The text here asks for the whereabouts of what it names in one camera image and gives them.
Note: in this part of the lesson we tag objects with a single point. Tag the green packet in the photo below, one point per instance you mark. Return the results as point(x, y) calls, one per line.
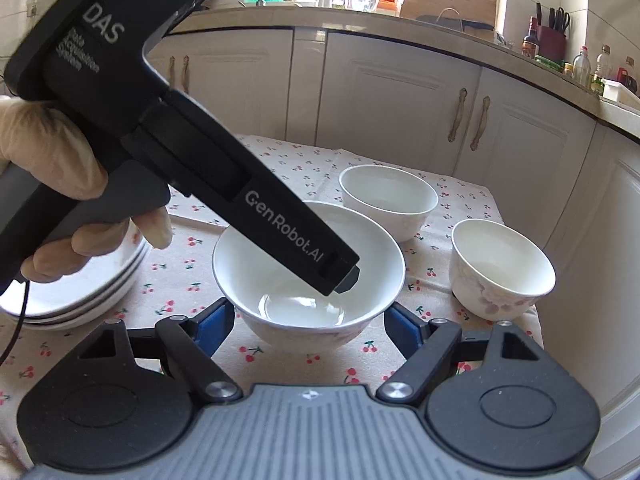
point(550, 62)

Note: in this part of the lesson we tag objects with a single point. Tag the stone kitchen countertop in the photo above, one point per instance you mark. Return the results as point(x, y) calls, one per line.
point(325, 16)

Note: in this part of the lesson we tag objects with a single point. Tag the cherry print tablecloth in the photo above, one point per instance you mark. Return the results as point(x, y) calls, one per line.
point(300, 360)

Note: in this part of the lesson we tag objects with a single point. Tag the person's left hand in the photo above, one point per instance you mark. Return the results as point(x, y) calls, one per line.
point(50, 145)

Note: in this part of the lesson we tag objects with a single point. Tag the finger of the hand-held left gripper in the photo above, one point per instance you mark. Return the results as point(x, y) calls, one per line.
point(351, 280)

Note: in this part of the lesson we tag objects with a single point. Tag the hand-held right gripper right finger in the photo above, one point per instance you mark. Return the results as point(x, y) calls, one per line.
point(406, 327)

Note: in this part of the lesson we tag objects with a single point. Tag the clear bottle yellow cap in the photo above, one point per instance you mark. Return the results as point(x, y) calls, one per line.
point(604, 72)

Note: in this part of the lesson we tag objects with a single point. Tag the wide white bowl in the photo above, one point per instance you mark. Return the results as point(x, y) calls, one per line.
point(250, 270)

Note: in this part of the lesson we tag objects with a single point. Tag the white plastic container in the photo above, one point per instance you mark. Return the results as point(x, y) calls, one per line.
point(622, 94)

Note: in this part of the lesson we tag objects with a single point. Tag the clear plastic bottle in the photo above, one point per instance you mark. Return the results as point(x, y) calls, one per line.
point(581, 70)

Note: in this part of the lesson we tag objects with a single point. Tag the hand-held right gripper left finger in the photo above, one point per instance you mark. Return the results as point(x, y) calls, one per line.
point(217, 325)

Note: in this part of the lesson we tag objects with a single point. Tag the dark red knife block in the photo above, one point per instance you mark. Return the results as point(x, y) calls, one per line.
point(552, 42)

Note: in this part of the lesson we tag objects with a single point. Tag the red seasoning bottle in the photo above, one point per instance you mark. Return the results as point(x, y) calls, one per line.
point(628, 77)

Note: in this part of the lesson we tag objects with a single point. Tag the plain white bowl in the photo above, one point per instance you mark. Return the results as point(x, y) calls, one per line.
point(390, 195)

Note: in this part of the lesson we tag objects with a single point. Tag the white bowl pink floral print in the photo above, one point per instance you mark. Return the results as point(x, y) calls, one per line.
point(500, 260)

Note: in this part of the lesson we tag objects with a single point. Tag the dark sauce bottle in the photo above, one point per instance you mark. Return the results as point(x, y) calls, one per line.
point(530, 40)

